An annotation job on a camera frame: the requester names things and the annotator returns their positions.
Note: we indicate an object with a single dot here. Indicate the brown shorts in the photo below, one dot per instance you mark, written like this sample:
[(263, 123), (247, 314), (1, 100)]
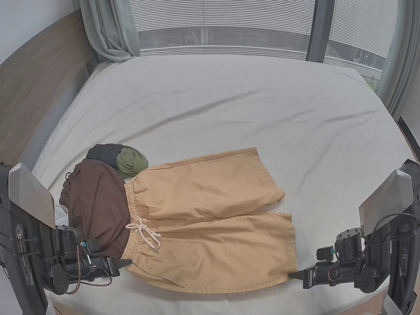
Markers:
[(95, 202)]

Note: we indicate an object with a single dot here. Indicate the window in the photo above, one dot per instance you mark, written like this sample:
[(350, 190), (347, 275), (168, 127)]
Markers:
[(229, 5)]

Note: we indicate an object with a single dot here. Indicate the bed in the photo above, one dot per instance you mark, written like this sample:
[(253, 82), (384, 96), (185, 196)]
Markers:
[(229, 93)]

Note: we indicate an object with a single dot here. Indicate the black garment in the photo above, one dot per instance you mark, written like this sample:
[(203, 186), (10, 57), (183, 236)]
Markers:
[(103, 154)]

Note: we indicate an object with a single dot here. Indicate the grey-green curtain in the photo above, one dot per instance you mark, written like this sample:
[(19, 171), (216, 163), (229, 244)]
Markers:
[(405, 61), (108, 18)]

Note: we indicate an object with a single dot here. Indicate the tan shorts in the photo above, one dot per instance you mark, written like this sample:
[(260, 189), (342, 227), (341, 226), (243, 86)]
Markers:
[(213, 241)]

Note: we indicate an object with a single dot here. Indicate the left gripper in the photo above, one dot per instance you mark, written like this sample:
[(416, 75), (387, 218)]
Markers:
[(101, 267)]

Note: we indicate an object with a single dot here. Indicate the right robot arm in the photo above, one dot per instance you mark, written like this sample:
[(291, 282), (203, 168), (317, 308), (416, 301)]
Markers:
[(387, 195)]

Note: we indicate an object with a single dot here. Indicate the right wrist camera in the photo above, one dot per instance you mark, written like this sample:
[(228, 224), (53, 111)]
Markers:
[(324, 254)]

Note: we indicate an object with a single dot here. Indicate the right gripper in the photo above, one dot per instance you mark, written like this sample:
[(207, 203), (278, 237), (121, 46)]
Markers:
[(324, 274)]

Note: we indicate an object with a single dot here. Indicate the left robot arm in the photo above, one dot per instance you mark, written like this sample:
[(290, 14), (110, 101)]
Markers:
[(29, 189)]

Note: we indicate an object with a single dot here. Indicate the green garment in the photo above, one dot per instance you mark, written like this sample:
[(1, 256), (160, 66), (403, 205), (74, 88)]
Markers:
[(131, 162)]

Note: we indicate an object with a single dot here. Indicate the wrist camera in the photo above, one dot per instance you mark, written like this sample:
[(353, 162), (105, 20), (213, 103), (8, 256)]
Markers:
[(324, 254), (93, 246)]

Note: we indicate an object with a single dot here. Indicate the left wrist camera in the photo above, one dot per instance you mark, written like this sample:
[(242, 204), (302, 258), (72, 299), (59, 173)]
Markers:
[(93, 246)]

